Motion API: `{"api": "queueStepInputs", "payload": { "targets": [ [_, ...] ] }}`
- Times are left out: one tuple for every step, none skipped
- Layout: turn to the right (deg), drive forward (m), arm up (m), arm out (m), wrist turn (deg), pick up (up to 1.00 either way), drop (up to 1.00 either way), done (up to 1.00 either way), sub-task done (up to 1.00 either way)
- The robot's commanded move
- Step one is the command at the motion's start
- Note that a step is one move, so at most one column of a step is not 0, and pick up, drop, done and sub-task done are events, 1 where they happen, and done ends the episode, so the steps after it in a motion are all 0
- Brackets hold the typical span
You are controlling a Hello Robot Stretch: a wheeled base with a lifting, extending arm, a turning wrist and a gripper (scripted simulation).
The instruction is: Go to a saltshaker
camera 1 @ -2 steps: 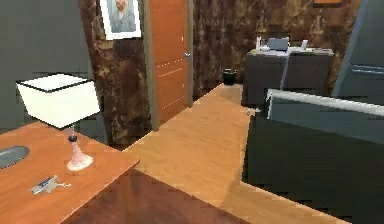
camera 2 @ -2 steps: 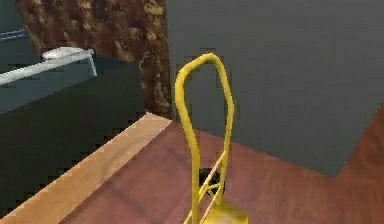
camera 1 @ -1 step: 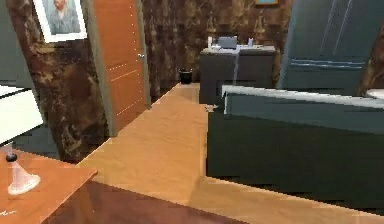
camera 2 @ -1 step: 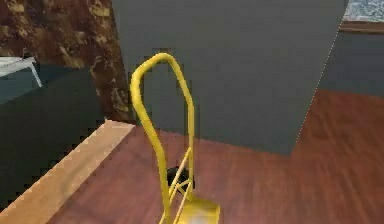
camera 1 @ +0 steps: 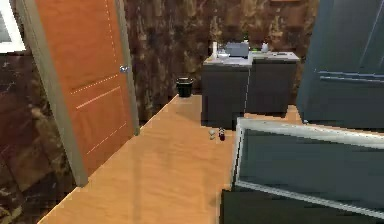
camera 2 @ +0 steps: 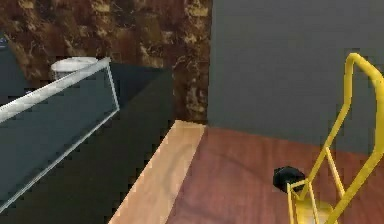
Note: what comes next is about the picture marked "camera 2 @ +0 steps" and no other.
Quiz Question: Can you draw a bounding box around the black kitchen counter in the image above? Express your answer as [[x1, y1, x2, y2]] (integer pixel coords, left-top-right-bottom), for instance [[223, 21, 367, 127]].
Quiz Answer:
[[0, 61, 175, 224]]

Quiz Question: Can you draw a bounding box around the black round object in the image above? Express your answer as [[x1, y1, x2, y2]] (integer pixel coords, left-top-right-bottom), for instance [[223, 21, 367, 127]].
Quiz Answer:
[[272, 165, 307, 194]]

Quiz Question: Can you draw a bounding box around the white round bowl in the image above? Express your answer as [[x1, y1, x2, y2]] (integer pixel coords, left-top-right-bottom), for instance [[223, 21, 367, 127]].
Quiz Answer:
[[50, 56, 100, 81]]

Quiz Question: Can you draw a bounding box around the silver framed dark glass panel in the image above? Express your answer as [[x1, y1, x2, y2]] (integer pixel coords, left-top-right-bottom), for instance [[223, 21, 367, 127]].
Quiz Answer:
[[0, 56, 121, 214]]

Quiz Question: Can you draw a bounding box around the dark grey appliance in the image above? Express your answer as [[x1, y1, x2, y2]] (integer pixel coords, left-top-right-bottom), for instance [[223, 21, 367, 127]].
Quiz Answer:
[[0, 32, 33, 106]]

